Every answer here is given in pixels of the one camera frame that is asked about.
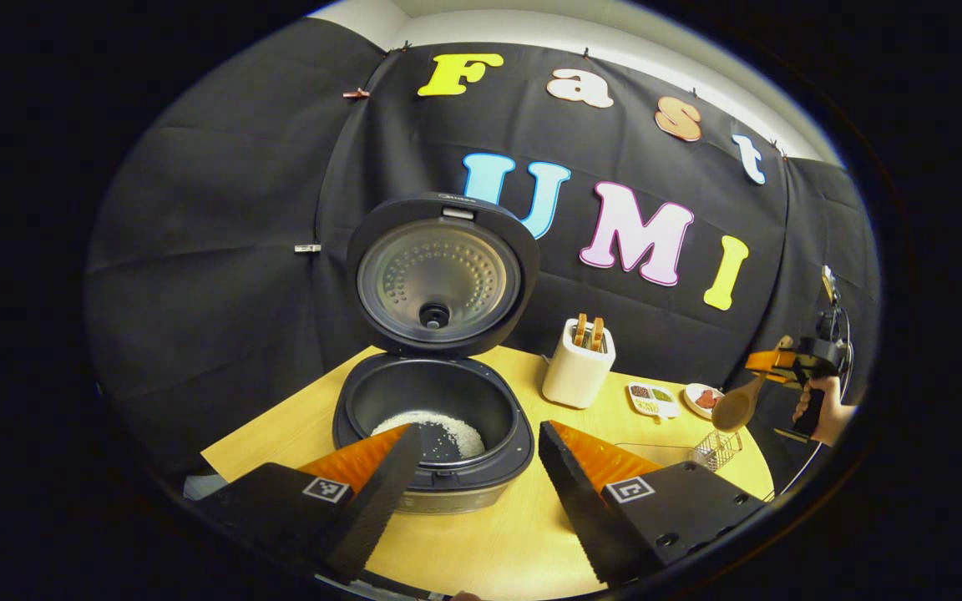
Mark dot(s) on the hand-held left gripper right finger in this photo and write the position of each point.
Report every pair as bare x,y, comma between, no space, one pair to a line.
581,509

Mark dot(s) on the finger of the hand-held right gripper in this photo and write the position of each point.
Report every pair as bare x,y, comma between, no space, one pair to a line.
777,377
769,361

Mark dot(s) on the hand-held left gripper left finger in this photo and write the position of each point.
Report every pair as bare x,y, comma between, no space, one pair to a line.
377,509

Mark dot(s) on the wooden spoon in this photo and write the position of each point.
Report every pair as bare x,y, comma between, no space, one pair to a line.
736,409

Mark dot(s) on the small white rice portion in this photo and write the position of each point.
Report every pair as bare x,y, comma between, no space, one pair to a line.
456,434

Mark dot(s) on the dark rice cooker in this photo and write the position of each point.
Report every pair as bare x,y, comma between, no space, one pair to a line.
414,392

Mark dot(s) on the white round plate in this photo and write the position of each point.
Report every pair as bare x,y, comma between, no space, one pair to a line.
690,401

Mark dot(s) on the white divided dish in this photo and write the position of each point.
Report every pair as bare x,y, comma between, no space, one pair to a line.
671,409

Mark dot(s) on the pale soybeans portion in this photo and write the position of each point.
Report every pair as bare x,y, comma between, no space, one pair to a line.
646,406

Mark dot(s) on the white toaster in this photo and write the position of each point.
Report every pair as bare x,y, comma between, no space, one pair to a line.
577,380

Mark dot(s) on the toasted bread slice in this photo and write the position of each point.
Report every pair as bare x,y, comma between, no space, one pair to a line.
596,332
580,328

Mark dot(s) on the black backdrop cloth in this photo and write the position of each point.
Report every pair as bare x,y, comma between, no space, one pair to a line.
239,250

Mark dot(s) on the copper clip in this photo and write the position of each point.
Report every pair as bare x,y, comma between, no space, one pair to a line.
356,93

